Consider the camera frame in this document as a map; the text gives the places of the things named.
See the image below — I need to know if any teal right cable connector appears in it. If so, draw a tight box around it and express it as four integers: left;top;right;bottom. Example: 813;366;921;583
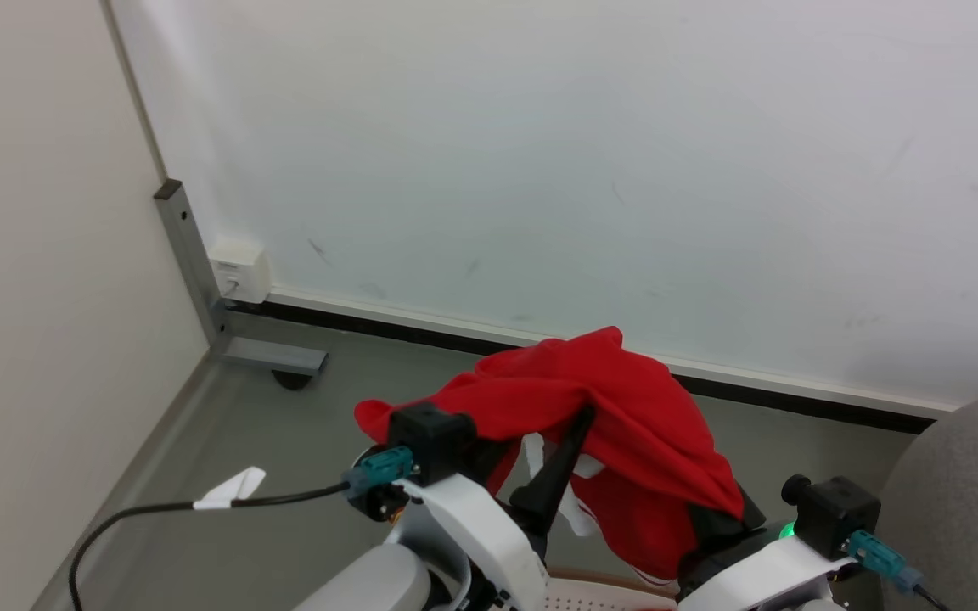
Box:
846;530;924;593

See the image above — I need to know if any grey metal foot bar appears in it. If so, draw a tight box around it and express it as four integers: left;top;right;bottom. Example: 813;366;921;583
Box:
219;336;329;377

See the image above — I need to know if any white wall outlet box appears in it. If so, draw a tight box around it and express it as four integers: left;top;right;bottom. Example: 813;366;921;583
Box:
208;238;273;306

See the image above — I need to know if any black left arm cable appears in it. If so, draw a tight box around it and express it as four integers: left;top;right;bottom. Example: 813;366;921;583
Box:
69;482;351;611

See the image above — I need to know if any teal cable connector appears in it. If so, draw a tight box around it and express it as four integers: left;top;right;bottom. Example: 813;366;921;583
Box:
846;530;924;593
343;446;416;499

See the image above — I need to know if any red garment with white stripes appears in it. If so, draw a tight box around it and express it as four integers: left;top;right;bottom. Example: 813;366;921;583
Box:
354;326;745;588

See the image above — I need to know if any teal left cable connector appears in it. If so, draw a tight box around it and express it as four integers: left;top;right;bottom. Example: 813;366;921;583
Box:
343;446;416;499

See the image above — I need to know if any white black baseboard strip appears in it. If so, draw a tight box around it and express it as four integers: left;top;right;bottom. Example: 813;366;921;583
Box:
226;287;957;435

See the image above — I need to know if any white perforated laundry basket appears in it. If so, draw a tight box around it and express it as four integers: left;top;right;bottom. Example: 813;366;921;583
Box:
543;567;682;611

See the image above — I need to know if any white cable tag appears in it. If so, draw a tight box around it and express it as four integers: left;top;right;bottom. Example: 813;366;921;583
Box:
193;467;267;512

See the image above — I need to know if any grey fabric sofa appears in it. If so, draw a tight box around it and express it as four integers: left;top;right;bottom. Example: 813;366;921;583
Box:
873;395;978;611

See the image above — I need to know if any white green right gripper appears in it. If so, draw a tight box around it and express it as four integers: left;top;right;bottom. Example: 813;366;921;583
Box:
676;480;862;611

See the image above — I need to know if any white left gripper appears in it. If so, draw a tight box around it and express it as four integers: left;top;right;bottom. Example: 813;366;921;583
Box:
385;406;597;611

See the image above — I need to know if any grey metal frame post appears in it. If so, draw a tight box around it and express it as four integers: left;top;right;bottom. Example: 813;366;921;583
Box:
154;178;233;349

